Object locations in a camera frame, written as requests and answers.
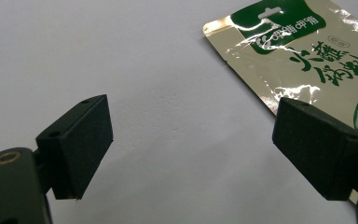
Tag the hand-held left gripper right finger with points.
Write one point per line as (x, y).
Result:
(317, 146)

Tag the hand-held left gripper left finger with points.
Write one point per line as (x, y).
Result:
(77, 146)

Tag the gold and green snack packet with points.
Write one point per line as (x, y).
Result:
(292, 62)

